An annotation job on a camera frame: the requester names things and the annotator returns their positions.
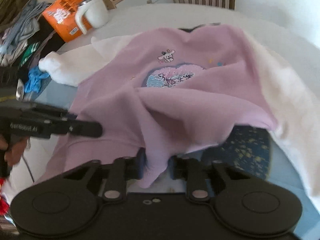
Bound pink white sweatshirt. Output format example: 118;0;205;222
39;25;319;207

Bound pile of clothes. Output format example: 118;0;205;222
1;0;53;88

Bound person's left hand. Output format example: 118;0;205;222
1;134;29;166

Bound blue patterned table mat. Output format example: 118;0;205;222
201;126;271;179

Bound orange tissue box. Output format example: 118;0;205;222
42;0;83;42

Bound white lidded mug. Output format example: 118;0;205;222
75;0;109;35

